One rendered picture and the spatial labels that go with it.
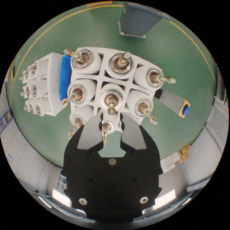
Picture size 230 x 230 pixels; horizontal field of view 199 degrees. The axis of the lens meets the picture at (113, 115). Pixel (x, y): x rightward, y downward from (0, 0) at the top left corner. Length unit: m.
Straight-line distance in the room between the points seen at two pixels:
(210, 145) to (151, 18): 5.34
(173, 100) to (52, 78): 0.61
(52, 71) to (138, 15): 0.50
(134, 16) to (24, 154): 6.80
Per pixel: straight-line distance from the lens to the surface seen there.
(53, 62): 0.45
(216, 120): 5.05
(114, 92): 0.21
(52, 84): 0.45
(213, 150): 5.42
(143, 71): 0.23
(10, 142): 6.28
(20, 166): 6.77
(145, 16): 0.44
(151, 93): 0.34
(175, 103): 0.33
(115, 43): 0.53
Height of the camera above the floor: 0.45
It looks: 58 degrees down
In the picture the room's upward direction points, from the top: 177 degrees clockwise
